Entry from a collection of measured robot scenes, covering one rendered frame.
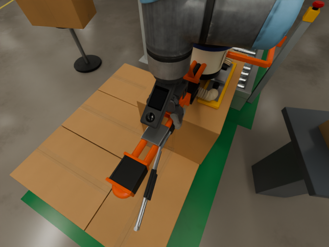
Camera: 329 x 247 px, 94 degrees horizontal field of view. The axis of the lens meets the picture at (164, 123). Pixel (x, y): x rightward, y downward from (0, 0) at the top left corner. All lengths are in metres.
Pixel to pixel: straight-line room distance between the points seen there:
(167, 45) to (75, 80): 2.31
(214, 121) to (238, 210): 1.07
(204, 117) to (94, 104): 0.92
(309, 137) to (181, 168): 0.72
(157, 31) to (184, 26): 0.04
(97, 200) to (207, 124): 0.73
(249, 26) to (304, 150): 0.89
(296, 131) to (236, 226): 0.89
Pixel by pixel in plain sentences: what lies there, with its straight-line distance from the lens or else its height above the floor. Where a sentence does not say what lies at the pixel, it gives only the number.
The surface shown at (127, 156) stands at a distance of 0.43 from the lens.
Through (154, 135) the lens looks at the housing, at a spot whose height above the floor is 1.09.
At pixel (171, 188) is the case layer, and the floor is 0.54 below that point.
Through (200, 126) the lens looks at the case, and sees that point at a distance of 0.66.
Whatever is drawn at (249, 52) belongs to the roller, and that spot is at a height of 0.54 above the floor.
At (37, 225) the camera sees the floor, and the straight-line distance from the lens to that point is 1.82.
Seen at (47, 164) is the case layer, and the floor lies 0.54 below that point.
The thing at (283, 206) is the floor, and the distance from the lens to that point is 1.81.
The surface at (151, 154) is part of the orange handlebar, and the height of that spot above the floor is 1.09.
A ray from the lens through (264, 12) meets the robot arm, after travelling 0.27.
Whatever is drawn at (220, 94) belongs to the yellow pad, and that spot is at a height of 0.97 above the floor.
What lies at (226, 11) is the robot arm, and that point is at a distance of 0.26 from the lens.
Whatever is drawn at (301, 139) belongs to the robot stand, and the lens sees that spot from 1.11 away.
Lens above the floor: 1.50
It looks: 58 degrees down
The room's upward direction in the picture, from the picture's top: straight up
